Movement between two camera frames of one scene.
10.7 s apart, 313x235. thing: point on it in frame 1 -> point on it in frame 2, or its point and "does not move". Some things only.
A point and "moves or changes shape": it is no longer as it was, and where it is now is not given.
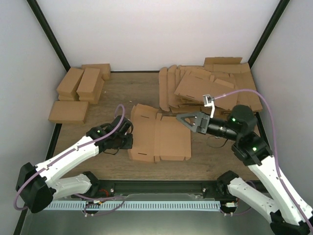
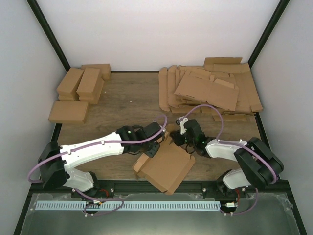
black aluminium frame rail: [113, 188] does not move
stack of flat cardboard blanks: [182, 88] does not move
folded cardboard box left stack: [67, 89] does not move
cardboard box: [104, 69] does not move
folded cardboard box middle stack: [90, 85] does not move
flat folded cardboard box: [69, 111] does not move
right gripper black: [198, 116] -> [177, 139]
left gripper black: [128, 145] -> [151, 153]
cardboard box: [152, 135] moves or changes shape
